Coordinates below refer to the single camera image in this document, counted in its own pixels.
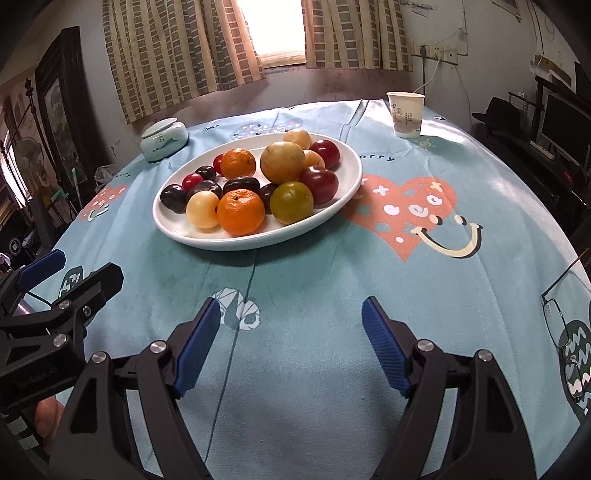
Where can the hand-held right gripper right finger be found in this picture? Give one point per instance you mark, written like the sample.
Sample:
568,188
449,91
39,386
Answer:
383,346

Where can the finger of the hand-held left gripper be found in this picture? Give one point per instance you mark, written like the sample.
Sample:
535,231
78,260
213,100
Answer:
99,286
41,267

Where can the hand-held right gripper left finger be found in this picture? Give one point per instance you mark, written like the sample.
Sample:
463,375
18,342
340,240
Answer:
198,346

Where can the white oval plate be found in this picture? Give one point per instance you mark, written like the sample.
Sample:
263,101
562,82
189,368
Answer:
258,241

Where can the large pale yellow fruit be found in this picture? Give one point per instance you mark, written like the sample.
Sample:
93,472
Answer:
203,210

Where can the dark brown round fruit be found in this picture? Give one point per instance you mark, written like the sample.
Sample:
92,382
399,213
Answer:
207,187

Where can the dark purple plum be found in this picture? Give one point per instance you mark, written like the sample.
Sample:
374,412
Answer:
206,171
173,197
267,194
240,184

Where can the green-yellow plum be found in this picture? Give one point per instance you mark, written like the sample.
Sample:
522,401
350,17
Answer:
292,202

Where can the person's left hand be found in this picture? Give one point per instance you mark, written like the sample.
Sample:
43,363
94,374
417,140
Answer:
48,420

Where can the light blue printed tablecloth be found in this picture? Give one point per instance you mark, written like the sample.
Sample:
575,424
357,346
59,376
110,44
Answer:
323,277

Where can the white standing fan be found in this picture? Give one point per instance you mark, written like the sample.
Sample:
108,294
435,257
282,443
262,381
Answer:
30,157

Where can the clear plastic bag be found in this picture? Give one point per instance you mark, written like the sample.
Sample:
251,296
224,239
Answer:
105,174

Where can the bright red plum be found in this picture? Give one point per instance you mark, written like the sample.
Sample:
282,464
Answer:
217,164
191,181

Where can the orange mandarin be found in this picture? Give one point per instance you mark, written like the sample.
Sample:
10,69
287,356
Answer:
238,162
241,212

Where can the pale green lidded ceramic jar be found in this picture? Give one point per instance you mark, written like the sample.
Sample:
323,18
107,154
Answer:
164,141

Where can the dark red plum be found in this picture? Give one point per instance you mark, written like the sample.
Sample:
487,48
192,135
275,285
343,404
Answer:
318,184
328,152

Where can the small yellow plum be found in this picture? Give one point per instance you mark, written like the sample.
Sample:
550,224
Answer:
315,159

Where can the large yellow-brown fruit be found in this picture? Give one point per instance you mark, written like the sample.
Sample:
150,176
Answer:
282,161

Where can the pale yellow plum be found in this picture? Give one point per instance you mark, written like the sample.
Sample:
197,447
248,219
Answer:
297,137

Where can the black computer desk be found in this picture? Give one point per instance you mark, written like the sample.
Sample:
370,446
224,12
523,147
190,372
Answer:
531,175

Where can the white paper cup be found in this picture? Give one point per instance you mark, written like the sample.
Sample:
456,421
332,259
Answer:
406,115

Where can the striped brown curtain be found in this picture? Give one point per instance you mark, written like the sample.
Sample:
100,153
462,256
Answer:
175,50
360,32

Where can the black hat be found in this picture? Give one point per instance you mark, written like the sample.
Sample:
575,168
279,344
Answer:
498,115

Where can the black computer monitor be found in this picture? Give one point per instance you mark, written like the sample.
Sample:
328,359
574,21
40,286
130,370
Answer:
568,124

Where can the bright window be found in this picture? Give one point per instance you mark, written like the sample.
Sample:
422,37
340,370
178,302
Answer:
272,27

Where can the white wall power strip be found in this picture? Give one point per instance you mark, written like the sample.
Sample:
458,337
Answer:
436,53

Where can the wooden wall shelf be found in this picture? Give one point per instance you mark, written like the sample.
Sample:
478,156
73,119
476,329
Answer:
551,69

